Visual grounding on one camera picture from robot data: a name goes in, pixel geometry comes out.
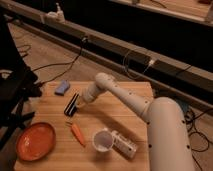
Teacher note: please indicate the black chair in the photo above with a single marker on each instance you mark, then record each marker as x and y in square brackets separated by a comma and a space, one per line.
[16, 88]

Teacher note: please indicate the orange toy carrot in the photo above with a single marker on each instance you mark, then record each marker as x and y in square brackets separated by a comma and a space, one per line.
[77, 133]

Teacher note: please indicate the white plastic cup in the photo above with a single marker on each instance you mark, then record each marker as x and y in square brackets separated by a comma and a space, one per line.
[103, 141]

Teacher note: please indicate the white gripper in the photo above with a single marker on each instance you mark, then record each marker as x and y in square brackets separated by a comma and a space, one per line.
[89, 94]

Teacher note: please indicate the blue box on floor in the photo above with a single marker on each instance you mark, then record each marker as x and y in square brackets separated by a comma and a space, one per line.
[184, 106]

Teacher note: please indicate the white rectangular box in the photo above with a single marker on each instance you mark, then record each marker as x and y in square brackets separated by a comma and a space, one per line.
[125, 145]

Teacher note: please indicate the white object on rail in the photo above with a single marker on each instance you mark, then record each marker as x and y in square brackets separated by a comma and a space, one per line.
[58, 15]

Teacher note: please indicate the blue sponge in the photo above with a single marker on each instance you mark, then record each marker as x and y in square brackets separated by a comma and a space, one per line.
[62, 88]

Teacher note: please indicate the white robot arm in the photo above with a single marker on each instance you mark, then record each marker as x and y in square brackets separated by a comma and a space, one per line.
[169, 147]

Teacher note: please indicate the orange plate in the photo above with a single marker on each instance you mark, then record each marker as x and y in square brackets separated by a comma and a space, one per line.
[36, 141]

